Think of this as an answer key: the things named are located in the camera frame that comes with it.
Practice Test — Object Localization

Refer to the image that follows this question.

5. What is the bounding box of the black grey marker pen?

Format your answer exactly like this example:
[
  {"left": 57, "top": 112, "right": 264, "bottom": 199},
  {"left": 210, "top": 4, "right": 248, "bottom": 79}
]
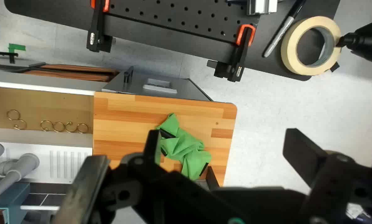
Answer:
[{"left": 261, "top": 0, "right": 309, "bottom": 60}]

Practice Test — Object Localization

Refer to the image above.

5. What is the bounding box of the black orange bar clamp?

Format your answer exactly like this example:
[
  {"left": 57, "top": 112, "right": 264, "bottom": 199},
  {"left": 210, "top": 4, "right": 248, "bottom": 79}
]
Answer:
[
  {"left": 85, "top": 0, "right": 115, "bottom": 54},
  {"left": 206, "top": 23, "right": 259, "bottom": 84}
]

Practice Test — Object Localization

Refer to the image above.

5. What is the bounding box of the brown wooden tray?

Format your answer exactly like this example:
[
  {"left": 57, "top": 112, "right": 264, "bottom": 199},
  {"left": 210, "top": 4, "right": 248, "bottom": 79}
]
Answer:
[{"left": 19, "top": 61, "right": 122, "bottom": 84}]

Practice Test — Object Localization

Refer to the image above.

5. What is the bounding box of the beige masking tape roll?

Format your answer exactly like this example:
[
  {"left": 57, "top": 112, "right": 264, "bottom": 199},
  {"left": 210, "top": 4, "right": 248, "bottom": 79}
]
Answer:
[{"left": 280, "top": 15, "right": 345, "bottom": 77}]

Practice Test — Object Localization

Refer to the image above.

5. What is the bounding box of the white ribbed drain board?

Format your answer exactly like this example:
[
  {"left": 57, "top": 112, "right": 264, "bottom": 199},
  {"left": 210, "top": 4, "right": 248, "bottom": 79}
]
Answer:
[{"left": 0, "top": 141, "right": 94, "bottom": 184}]

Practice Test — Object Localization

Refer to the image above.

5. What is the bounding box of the green plastic piece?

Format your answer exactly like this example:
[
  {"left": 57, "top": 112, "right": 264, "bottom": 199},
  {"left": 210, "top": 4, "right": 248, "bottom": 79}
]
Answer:
[{"left": 8, "top": 43, "right": 28, "bottom": 54}]

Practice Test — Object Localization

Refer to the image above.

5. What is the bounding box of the silver metal block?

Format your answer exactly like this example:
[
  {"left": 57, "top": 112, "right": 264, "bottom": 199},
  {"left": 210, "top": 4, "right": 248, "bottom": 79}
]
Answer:
[{"left": 245, "top": 0, "right": 280, "bottom": 16}]

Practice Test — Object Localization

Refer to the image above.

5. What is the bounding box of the black camera tripod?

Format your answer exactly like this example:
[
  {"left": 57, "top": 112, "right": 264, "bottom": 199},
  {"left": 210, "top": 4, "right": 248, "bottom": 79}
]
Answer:
[{"left": 335, "top": 16, "right": 372, "bottom": 66}]

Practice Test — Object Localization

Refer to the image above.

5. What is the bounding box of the green towel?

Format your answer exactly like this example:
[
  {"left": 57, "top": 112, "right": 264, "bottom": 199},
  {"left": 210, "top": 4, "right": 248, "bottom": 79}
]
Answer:
[{"left": 154, "top": 112, "right": 214, "bottom": 182}]

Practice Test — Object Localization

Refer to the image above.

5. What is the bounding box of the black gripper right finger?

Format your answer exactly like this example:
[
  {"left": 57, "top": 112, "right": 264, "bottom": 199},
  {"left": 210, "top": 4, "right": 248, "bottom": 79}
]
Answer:
[{"left": 283, "top": 127, "right": 372, "bottom": 224}]

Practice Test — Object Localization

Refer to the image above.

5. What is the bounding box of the black perforated board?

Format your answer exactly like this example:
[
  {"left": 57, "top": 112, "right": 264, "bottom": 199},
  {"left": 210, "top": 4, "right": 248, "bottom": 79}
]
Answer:
[{"left": 3, "top": 0, "right": 343, "bottom": 82}]

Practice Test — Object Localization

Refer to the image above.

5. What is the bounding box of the grey toy faucet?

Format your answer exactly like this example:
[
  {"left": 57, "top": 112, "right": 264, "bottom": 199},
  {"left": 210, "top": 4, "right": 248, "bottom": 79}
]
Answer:
[{"left": 0, "top": 140, "right": 42, "bottom": 208}]

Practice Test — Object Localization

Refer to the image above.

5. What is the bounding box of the gold ring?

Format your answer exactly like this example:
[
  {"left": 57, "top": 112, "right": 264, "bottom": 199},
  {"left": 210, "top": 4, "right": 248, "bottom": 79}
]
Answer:
[
  {"left": 53, "top": 120, "right": 67, "bottom": 133},
  {"left": 39, "top": 118, "right": 55, "bottom": 133},
  {"left": 6, "top": 109, "right": 22, "bottom": 122},
  {"left": 77, "top": 121, "right": 90, "bottom": 135},
  {"left": 13, "top": 118, "right": 29, "bottom": 131},
  {"left": 64, "top": 121, "right": 79, "bottom": 133}
]

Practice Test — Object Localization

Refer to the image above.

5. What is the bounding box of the wooden counter top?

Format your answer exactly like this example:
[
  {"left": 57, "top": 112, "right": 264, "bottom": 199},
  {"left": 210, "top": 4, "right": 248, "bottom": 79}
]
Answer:
[{"left": 92, "top": 91, "right": 239, "bottom": 188}]

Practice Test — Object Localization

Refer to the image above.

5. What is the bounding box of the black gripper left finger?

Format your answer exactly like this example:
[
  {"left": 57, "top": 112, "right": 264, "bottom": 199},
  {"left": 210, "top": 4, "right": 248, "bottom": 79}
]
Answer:
[{"left": 98, "top": 128, "right": 248, "bottom": 224}]

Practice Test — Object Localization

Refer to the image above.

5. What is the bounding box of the teal box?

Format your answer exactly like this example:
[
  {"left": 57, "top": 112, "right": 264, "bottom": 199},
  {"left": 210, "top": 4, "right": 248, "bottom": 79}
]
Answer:
[{"left": 0, "top": 178, "right": 33, "bottom": 224}]

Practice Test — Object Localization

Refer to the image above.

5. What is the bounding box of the beige sink basin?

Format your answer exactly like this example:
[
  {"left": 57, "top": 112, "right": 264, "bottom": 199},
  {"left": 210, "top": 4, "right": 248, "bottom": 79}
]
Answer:
[{"left": 0, "top": 80, "right": 97, "bottom": 148}]

